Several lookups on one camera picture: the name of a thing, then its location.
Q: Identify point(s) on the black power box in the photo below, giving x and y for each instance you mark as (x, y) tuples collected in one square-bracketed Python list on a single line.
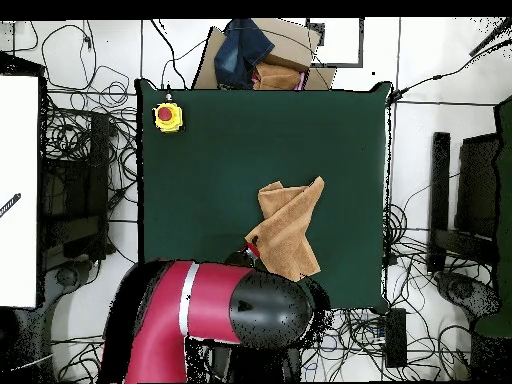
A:
[(396, 340)]

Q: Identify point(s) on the yellow emergency stop button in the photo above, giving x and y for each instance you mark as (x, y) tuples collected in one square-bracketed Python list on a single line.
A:
[(168, 120)]

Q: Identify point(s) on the striped black rod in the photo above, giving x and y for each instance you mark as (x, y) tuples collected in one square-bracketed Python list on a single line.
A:
[(12, 202)]

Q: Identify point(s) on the black flat bar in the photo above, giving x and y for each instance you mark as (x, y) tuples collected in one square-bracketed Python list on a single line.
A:
[(439, 200)]

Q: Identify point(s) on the tan terry towel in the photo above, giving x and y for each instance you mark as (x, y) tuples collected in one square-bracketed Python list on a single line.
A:
[(288, 224)]

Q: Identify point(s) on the blue denim jeans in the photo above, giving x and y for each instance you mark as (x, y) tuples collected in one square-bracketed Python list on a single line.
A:
[(240, 52)]

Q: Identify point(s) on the black stand base foot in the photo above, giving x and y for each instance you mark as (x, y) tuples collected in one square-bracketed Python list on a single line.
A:
[(68, 276), (460, 290)]

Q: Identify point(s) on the dark green table cloth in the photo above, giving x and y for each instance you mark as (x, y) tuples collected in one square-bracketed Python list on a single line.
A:
[(200, 180)]

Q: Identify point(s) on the black rectangular frame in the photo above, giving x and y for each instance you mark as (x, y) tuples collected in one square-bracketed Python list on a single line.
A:
[(340, 65)]

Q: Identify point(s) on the orange folded cloth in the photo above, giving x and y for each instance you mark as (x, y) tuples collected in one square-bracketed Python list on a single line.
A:
[(276, 78)]

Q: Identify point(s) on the black equipment rack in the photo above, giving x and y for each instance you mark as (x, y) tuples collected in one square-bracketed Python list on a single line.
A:
[(476, 180), (98, 160)]

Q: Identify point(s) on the black tripod rod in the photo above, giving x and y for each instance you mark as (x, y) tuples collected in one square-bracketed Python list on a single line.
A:
[(490, 38)]

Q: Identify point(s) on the brown cardboard box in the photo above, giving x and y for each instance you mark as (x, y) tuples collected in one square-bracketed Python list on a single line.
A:
[(288, 40)]

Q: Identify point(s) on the white flat panel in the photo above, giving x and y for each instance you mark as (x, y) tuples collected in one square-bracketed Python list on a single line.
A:
[(18, 180)]

